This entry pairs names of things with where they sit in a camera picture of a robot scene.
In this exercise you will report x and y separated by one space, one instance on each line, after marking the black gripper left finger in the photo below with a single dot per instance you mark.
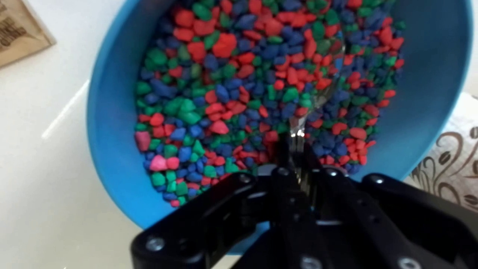
267 215

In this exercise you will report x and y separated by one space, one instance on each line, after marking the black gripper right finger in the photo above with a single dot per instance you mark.
390 223

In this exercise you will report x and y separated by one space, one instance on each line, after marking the shiny metal spoon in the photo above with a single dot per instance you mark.
328 71

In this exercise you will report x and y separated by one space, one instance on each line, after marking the colourful gravel in bowl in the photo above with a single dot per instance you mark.
221 79

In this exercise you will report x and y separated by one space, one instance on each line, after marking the blue plastic bowl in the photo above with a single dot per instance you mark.
436 54

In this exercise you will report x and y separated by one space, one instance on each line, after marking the patterned white cloth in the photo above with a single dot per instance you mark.
449 169

